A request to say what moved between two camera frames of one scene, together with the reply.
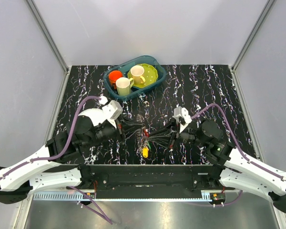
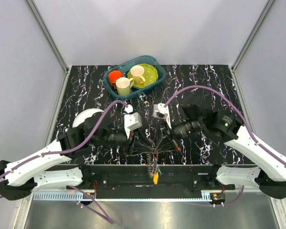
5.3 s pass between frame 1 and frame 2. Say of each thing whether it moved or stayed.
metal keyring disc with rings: moved
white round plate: stayed
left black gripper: moved
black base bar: stayed
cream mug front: stayed
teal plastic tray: stayed
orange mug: stayed
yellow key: moved
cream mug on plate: stayed
